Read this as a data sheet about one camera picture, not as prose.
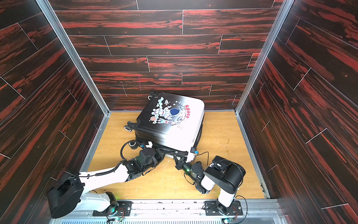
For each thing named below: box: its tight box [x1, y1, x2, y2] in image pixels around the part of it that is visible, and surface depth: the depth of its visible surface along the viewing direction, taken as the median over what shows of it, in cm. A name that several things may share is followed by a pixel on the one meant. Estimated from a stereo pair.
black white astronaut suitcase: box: [123, 91, 206, 163], surface depth 86 cm
